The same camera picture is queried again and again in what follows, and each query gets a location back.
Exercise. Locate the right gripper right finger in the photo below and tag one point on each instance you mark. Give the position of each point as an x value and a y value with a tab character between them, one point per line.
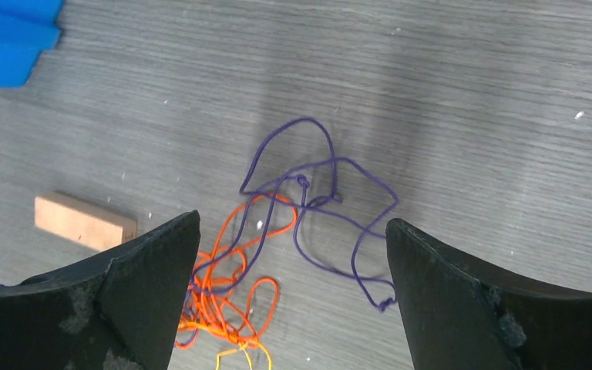
462	312

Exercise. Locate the wooden block centre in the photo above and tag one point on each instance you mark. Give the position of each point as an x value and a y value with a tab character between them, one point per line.
82	222

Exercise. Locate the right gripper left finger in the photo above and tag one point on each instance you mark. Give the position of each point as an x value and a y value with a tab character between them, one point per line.
118	309

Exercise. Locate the blue plastic bin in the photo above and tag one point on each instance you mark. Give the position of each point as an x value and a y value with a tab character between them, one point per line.
27	29

